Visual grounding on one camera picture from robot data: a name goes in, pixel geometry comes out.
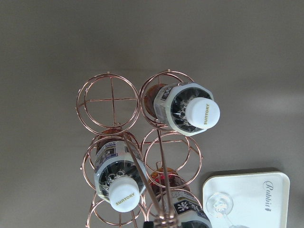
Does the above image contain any copper wire bottle basket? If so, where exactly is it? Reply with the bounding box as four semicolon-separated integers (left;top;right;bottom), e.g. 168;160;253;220
76;70;203;228

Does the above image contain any tea bottle white cap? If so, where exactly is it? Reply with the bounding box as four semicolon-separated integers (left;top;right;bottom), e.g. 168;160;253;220
94;138;145;212

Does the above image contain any clear wine glass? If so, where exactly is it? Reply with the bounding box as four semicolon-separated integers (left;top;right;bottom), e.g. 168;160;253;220
206;192;247;228

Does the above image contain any white rabbit tray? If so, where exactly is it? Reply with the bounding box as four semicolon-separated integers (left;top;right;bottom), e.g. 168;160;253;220
202;168;290;228

